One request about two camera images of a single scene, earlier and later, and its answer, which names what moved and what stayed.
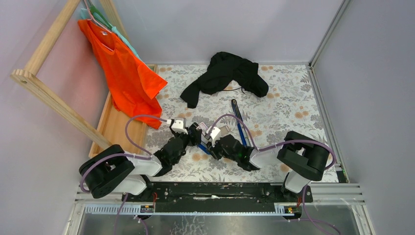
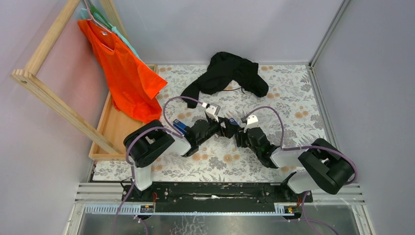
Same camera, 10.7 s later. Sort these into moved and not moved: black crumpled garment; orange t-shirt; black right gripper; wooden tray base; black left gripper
Moved: black right gripper; black left gripper
Not moved: wooden tray base; orange t-shirt; black crumpled garment
